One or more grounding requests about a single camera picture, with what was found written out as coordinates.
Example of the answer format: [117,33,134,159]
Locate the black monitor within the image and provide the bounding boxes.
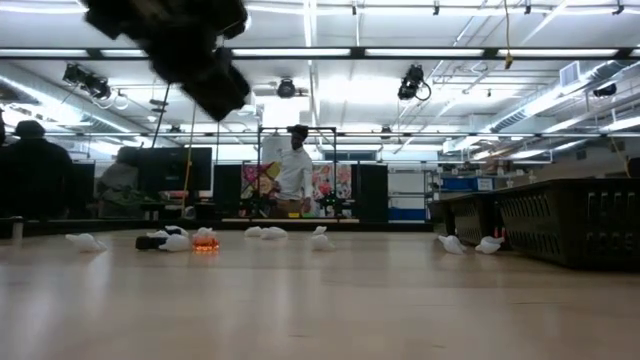
[134,146,214,193]

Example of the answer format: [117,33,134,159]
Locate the person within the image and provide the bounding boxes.
[272,124,315,220]
[97,147,142,220]
[0,119,76,221]

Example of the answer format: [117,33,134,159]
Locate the colourful patchwork quilt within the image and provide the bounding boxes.
[242,160,354,219]

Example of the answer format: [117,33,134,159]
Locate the black cabinet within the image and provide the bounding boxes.
[352,163,389,224]

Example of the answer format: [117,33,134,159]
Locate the blue storage box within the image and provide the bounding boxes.
[388,207,427,222]

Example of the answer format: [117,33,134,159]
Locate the blue storage bins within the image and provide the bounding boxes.
[442,175,496,193]

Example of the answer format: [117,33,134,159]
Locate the black perforated plastic basket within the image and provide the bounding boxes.
[492,177,640,272]
[429,198,471,240]
[462,192,509,247]

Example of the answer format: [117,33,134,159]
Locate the overhead rig light bar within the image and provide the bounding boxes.
[0,46,640,62]

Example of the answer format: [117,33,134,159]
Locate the grey air vent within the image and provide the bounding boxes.
[559,62,581,89]

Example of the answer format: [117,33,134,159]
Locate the black ceiling camera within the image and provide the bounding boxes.
[397,63,432,101]

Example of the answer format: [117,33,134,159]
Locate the yellow hanging cable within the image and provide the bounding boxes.
[502,0,515,70]

